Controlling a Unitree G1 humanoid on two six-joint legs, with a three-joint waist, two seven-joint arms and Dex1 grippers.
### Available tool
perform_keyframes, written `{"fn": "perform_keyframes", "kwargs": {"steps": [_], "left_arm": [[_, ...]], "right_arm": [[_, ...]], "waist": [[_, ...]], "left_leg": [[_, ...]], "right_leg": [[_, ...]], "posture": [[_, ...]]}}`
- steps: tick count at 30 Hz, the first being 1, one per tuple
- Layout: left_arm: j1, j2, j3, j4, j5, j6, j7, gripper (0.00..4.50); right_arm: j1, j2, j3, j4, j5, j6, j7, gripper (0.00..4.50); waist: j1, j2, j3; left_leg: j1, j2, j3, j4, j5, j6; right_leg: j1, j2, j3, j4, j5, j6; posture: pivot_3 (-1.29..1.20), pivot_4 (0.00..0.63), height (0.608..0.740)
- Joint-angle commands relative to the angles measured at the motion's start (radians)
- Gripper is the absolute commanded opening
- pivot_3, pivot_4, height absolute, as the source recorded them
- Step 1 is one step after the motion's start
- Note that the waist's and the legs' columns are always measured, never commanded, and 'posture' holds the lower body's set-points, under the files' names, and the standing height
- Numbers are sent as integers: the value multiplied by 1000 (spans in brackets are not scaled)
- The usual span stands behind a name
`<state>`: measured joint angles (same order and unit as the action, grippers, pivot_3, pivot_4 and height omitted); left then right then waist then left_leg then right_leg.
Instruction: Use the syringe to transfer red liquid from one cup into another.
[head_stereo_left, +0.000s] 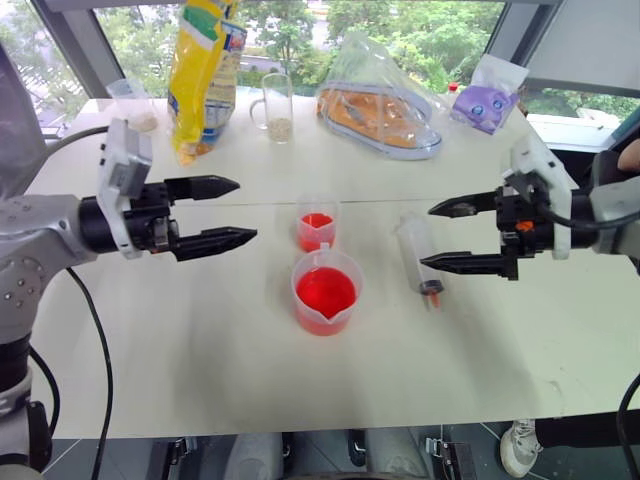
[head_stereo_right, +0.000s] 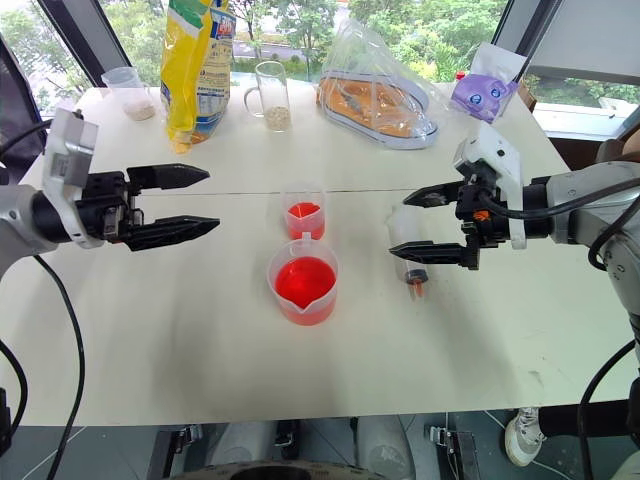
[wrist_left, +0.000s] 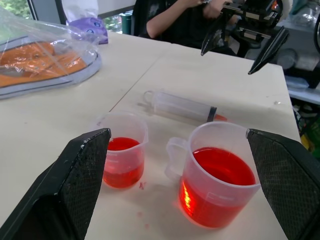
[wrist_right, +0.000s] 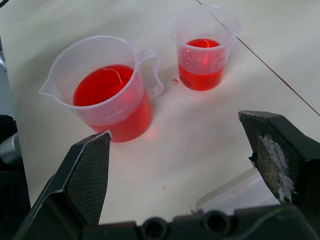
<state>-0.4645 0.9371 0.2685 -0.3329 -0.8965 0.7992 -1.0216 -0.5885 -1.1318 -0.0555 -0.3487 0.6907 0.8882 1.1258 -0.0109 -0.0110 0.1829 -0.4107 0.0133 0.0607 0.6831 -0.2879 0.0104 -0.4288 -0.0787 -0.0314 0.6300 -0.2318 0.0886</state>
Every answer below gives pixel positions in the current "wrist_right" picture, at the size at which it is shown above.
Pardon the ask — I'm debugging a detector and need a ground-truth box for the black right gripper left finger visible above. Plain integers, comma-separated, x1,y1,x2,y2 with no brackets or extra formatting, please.
12,130,113,240

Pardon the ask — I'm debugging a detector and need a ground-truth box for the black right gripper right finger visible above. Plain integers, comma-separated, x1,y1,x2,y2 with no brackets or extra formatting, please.
238,110,320,213

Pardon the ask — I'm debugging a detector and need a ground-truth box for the small beaker with red liquid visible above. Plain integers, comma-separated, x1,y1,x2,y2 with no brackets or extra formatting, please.
170,4,243,92

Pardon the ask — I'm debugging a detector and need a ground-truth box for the silver and black robot body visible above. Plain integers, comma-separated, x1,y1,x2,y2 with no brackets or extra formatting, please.
0,114,32,240

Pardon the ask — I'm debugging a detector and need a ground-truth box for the large beaker with red liquid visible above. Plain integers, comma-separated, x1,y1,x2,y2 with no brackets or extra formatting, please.
39,35,165,144

